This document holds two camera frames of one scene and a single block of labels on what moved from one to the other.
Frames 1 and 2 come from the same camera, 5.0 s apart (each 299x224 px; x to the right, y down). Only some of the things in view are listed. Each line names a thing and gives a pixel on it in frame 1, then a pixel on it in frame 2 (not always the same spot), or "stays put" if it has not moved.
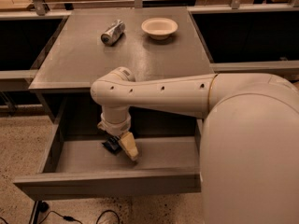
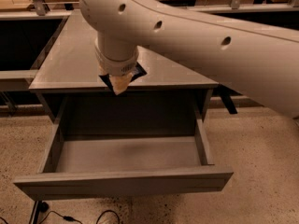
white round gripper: x=116 y=127 to x=116 y=66
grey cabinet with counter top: x=91 y=43 stays put
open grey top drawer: x=81 y=166 stays put
